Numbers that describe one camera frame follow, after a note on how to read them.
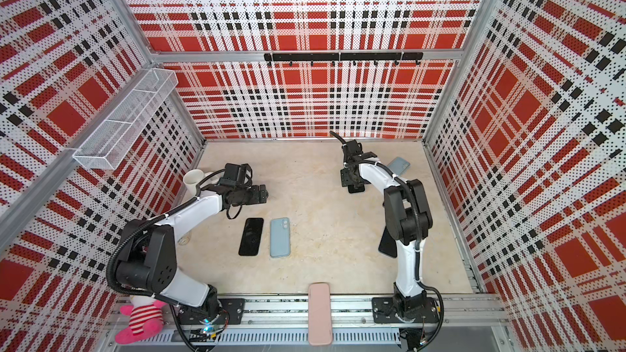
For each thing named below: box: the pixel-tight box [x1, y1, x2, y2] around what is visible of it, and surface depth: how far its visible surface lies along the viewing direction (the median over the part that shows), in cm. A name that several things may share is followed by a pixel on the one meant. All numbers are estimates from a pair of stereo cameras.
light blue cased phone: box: [269, 217, 291, 259], surface depth 91 cm
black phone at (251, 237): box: [238, 217, 265, 256], surface depth 91 cm
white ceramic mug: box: [183, 168, 205, 197], surface depth 100 cm
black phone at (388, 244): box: [378, 225, 398, 259], surface depth 88 cm
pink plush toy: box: [114, 294, 168, 345], surface depth 69 cm
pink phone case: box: [308, 281, 333, 347], surface depth 73 cm
